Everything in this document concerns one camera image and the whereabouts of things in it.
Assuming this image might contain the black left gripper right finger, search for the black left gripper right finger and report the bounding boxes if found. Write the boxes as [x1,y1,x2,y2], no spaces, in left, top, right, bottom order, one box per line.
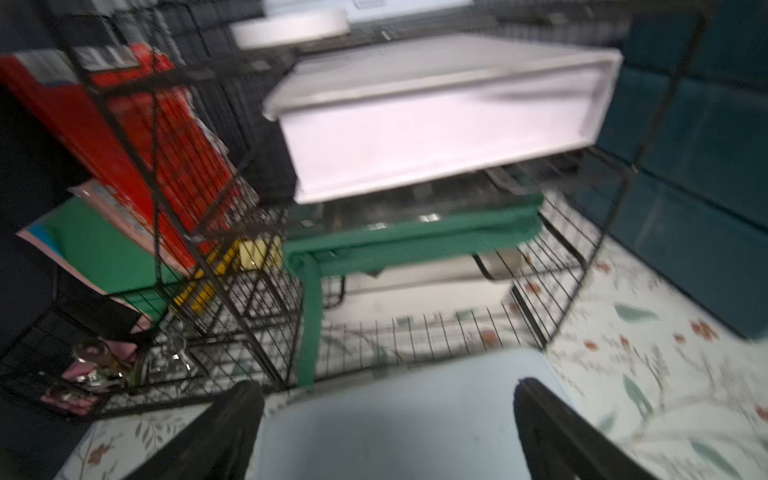
[514,378,655,480]

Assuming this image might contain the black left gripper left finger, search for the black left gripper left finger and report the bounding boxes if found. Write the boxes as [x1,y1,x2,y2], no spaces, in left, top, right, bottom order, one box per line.
[127,381,265,479]

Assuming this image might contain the teal drawer cabinet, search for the teal drawer cabinet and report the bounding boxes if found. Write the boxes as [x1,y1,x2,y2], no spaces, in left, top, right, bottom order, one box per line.
[572,1,767,340]

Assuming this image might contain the light blue flat case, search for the light blue flat case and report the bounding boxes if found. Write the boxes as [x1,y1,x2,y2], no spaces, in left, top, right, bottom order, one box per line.
[246,348,571,479]

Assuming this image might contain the white tray in crate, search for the white tray in crate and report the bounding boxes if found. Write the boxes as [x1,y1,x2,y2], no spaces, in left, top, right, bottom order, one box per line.
[263,34,624,204]

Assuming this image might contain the red patterned bag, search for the red patterned bag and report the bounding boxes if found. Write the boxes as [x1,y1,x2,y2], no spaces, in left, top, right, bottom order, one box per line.
[0,41,241,271]

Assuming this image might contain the green frame in crate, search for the green frame in crate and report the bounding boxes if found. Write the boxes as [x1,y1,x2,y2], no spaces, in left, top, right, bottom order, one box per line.
[282,193,544,387]

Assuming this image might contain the black wire floor crate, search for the black wire floor crate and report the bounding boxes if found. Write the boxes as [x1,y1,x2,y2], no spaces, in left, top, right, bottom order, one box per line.
[0,0,721,421]

